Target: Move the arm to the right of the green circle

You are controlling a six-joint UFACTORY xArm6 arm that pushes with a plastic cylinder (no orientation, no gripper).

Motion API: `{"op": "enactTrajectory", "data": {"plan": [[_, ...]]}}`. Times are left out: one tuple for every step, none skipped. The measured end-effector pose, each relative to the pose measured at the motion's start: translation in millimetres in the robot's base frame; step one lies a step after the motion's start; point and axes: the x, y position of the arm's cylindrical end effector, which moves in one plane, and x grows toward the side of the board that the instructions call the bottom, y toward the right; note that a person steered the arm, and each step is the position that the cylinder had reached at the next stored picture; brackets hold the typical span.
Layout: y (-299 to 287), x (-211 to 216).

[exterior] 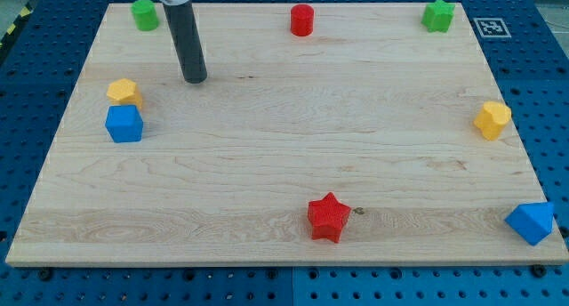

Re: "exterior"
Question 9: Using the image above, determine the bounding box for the blue triangle block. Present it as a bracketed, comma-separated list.
[505, 202, 554, 246]

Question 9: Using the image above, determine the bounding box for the green star block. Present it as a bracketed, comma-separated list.
[421, 0, 455, 33]

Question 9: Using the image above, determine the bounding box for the yellow heart block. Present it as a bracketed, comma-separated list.
[473, 101, 512, 141]

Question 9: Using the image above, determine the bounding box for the white fiducial marker tag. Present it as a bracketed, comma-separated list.
[473, 17, 511, 38]

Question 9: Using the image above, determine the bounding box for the blue cube block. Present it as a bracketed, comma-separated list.
[105, 104, 144, 143]

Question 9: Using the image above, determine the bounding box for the red cylinder block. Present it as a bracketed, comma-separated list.
[290, 4, 315, 36]

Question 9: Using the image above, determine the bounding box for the wooden board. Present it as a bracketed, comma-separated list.
[6, 3, 568, 267]

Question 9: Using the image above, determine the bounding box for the green cylinder block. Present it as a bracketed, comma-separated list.
[131, 0, 159, 31]

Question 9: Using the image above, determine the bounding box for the yellow hexagon block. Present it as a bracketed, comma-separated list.
[107, 78, 143, 110]

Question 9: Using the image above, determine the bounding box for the red star block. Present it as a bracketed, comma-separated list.
[307, 192, 351, 243]

